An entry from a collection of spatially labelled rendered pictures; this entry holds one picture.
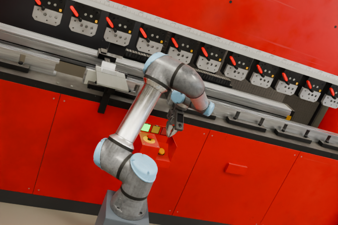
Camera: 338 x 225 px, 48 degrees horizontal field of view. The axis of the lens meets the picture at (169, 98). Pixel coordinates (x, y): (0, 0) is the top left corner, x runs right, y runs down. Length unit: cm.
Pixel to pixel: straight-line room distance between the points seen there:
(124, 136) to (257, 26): 126
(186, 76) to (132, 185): 47
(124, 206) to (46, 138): 99
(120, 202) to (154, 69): 54
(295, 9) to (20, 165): 195
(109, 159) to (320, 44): 170
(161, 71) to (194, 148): 110
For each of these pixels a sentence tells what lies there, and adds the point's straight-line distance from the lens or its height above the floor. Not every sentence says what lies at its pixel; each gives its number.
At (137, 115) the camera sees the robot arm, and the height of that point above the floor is 114.
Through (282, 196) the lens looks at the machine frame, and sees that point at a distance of 307.
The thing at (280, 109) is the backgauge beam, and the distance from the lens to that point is 311.
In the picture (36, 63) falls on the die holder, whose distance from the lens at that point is 232.
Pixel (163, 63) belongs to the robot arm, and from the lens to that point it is 153.
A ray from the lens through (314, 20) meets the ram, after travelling 262.
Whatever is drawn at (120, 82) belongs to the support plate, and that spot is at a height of 100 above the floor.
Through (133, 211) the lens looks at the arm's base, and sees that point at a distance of 154.
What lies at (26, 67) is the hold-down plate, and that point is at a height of 91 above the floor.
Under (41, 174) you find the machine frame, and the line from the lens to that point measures 253.
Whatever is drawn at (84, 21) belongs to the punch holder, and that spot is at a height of 125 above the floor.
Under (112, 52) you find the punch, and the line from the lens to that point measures 230.
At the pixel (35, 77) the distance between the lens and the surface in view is 225.
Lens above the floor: 175
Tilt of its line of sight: 20 degrees down
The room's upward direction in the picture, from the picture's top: 21 degrees clockwise
